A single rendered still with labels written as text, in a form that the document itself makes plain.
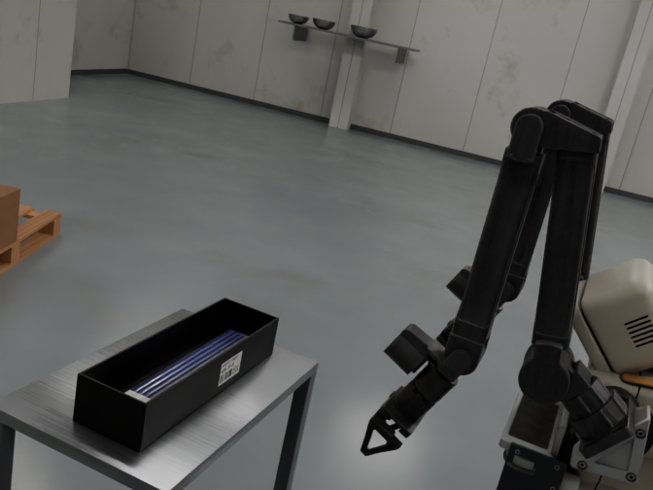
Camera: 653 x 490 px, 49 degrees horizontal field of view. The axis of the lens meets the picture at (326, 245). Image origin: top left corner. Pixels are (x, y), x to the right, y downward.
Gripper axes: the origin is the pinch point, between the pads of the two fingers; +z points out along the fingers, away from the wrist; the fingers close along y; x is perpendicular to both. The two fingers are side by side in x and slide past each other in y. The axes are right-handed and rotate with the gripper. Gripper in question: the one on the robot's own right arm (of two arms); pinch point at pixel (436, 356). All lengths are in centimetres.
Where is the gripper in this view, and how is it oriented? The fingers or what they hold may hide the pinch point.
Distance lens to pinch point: 172.3
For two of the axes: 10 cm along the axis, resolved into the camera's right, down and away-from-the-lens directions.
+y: -3.9, 2.2, -8.9
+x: 7.2, 6.8, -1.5
